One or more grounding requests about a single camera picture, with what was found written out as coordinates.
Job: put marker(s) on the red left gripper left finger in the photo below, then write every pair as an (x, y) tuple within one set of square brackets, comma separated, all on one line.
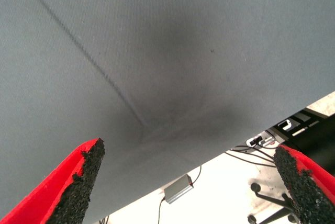
[(52, 190)]

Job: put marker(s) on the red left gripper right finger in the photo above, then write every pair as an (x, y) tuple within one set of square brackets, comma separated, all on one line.
[(308, 190)]

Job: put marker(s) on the black office chair base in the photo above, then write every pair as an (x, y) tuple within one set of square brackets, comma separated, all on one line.
[(255, 187)]

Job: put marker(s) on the white power strip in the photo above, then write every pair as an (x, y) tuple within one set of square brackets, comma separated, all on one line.
[(267, 141)]

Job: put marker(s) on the grey metal adapter box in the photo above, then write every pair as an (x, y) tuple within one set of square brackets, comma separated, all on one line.
[(178, 190)]

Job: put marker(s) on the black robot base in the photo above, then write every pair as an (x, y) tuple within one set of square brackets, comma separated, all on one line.
[(319, 140)]

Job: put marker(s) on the dark grey table cloth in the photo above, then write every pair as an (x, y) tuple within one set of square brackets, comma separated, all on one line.
[(131, 51)]

